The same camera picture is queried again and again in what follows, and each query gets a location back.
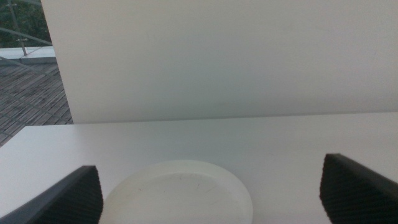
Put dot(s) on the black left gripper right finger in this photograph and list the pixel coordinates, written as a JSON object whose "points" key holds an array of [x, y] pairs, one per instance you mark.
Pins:
{"points": [[354, 193]]}

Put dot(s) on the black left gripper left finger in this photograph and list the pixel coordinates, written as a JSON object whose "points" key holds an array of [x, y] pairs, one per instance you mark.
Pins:
{"points": [[68, 202]]}

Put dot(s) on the white shallow bowl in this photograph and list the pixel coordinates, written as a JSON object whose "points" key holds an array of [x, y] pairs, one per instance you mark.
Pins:
{"points": [[177, 199]]}

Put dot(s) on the white concrete ledge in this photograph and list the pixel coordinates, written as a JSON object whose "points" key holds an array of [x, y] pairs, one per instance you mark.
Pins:
{"points": [[37, 54]]}

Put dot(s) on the metal railing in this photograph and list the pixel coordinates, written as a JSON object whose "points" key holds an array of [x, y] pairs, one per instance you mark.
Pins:
{"points": [[18, 31]]}

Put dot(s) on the green trees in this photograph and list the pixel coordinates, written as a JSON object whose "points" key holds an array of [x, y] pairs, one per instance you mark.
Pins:
{"points": [[34, 18]]}

